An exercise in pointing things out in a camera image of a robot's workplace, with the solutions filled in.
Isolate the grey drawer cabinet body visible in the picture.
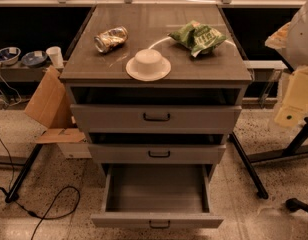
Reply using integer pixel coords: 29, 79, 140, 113
61, 4, 251, 145

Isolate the white paper cup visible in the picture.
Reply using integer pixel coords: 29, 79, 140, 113
46, 46, 64, 69

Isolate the blue bowl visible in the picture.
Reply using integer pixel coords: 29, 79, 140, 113
0, 47, 21, 66
21, 51, 47, 68

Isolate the grey middle drawer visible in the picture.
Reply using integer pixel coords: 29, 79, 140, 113
89, 144, 226, 164

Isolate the black table leg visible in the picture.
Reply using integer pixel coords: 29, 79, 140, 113
5, 144, 43, 203
229, 132, 269, 199

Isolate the grey bottom drawer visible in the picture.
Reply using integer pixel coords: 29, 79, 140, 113
91, 164, 223, 230

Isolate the grey drawer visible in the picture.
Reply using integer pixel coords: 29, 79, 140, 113
91, 164, 223, 230
71, 104, 241, 134
89, 144, 226, 164

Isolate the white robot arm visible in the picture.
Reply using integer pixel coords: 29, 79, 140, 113
265, 0, 308, 128

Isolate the blue bowl right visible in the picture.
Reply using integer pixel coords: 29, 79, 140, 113
21, 51, 47, 68

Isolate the blue bowl left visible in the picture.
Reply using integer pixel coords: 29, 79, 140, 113
0, 47, 21, 66

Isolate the crushed soda can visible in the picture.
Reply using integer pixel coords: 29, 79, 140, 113
94, 26, 128, 54

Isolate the white upturned plastic bowl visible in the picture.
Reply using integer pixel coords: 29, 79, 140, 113
126, 49, 171, 81

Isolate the green chip bag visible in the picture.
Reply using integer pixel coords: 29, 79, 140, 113
168, 21, 226, 58

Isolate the cardboard box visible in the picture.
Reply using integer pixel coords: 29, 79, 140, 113
25, 66, 91, 159

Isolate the black caster foot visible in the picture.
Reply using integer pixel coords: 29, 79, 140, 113
285, 198, 308, 213

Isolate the black table leg left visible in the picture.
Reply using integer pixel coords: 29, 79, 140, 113
5, 144, 43, 203

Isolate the black table leg right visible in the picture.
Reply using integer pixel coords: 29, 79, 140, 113
229, 132, 269, 199

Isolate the grey top drawer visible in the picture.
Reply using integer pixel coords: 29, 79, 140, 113
71, 104, 241, 134

